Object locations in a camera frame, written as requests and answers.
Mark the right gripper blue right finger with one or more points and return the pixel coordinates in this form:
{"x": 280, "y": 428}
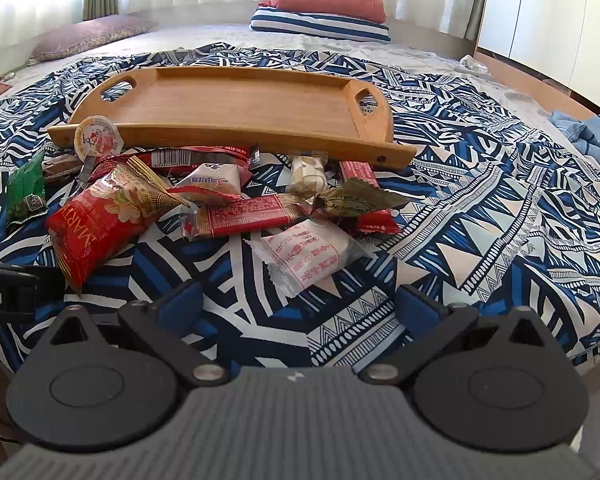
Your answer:
{"x": 435, "y": 329}

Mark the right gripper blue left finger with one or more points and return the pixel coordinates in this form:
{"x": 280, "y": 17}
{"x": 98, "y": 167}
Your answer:
{"x": 159, "y": 326}

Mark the green snack packet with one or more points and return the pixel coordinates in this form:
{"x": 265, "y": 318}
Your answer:
{"x": 26, "y": 193}

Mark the red Marth snack bag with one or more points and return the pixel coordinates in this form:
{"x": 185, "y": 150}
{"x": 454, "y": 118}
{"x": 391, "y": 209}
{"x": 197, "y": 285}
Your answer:
{"x": 98, "y": 222}

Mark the long red snack bar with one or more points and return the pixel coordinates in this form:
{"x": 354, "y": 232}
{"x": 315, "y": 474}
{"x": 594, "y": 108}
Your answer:
{"x": 254, "y": 214}

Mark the brown almond chocolate packet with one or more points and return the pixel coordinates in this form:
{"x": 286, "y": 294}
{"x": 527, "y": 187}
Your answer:
{"x": 60, "y": 168}

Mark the white pink pastry packet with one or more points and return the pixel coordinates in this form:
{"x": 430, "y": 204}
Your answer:
{"x": 305, "y": 254}

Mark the olive gold snack packet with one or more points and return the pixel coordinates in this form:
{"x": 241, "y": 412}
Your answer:
{"x": 339, "y": 202}

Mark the small red snack packet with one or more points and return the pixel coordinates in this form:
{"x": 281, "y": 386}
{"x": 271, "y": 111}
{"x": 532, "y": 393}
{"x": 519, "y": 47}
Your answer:
{"x": 359, "y": 178}

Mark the jelly cup with lid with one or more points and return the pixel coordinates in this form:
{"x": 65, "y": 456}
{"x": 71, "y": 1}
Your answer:
{"x": 97, "y": 136}

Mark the dark red long packet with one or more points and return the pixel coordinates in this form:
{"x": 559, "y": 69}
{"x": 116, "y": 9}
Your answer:
{"x": 177, "y": 161}

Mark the blue patterned blanket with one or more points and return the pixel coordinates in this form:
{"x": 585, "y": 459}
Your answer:
{"x": 498, "y": 215}

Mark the wooden serving tray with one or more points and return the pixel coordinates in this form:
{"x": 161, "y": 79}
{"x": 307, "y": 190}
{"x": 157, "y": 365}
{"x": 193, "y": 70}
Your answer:
{"x": 279, "y": 111}

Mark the light blue cloth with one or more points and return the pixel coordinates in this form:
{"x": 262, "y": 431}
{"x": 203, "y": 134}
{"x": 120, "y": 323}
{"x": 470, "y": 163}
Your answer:
{"x": 584, "y": 135}

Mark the crumpled white tissue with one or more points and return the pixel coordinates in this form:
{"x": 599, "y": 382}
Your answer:
{"x": 469, "y": 63}

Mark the purple floral pillow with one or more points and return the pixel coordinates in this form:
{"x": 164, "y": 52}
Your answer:
{"x": 72, "y": 39}

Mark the green drape curtain right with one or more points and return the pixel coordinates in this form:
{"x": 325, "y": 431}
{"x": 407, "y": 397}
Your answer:
{"x": 474, "y": 20}

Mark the blue white striped cushion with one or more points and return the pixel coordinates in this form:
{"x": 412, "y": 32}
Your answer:
{"x": 323, "y": 25}

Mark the white wardrobe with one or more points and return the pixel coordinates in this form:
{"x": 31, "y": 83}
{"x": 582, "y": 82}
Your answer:
{"x": 559, "y": 39}

